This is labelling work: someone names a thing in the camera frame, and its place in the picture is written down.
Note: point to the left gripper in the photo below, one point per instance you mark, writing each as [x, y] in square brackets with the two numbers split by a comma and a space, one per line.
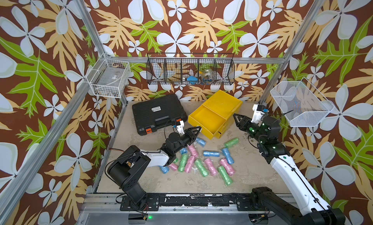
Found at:
[189, 134]

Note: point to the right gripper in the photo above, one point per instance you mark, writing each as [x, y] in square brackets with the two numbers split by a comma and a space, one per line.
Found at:
[245, 120]

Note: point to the yellow top drawer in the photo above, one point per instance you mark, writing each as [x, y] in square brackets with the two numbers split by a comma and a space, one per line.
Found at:
[212, 124]

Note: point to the pink trash bag roll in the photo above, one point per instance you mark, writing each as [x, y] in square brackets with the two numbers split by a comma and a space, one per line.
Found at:
[193, 151]
[189, 164]
[213, 171]
[230, 170]
[173, 166]

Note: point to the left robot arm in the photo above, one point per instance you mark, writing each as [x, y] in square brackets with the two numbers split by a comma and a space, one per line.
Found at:
[127, 169]

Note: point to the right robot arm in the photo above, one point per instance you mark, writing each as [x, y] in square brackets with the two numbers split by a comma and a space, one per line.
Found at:
[311, 208]

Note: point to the blue trash bag roll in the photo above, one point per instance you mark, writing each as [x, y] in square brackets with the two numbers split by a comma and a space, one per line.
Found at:
[164, 169]
[183, 151]
[227, 155]
[211, 153]
[201, 142]

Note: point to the yellow plastic drawer cabinet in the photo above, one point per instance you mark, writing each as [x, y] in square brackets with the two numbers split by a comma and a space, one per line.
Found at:
[225, 105]

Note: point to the black plastic tool case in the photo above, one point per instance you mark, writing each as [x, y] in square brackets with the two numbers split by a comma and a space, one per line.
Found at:
[158, 113]

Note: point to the white mesh basket right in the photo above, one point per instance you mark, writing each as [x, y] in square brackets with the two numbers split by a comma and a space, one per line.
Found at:
[302, 104]

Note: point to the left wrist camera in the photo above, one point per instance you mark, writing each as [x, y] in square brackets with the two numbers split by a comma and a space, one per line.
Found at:
[180, 127]

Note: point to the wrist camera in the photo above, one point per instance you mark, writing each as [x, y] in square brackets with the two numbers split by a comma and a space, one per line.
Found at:
[259, 112]
[180, 127]

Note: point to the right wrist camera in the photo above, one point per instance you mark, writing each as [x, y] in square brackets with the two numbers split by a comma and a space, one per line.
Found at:
[259, 112]

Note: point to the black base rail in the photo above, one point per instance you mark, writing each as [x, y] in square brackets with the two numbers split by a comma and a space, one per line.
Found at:
[152, 202]

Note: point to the black wire basket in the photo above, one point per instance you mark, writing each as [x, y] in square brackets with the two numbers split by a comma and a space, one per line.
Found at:
[190, 69]

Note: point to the white wire basket left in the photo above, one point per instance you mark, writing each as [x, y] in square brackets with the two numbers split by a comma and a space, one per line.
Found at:
[108, 77]

